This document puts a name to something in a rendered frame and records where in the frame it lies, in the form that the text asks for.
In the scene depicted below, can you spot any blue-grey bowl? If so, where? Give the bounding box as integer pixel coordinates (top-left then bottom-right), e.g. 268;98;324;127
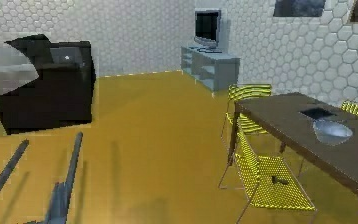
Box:
312;118;354;146

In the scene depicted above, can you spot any blue-grey television stand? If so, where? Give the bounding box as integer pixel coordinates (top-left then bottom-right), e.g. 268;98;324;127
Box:
180;44;241;93

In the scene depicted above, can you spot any yellow mesh chair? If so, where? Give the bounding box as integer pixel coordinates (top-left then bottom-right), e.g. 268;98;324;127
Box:
217;129;319;224
340;100;358;122
220;83;273;158

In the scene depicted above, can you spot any grey television set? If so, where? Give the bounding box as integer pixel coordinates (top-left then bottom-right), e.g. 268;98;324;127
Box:
193;8;224;52

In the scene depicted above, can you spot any dark brown dining table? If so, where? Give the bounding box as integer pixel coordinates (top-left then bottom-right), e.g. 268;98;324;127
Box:
227;92;358;205

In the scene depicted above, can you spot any black sofa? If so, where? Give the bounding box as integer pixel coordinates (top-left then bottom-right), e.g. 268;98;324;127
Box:
0;34;97;135

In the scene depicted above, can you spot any small black object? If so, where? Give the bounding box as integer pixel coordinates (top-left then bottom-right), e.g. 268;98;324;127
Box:
271;175;290;186

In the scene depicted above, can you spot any grey laptop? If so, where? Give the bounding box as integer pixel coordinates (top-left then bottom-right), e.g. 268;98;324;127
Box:
50;46;85;69

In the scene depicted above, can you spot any flat black square object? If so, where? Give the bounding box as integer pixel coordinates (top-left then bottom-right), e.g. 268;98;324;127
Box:
299;106;337;121

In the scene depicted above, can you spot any dark framed window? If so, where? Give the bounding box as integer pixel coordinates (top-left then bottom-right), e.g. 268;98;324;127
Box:
272;0;327;18

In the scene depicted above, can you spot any grey round table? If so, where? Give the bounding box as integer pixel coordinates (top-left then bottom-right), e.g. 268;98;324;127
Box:
0;42;40;100

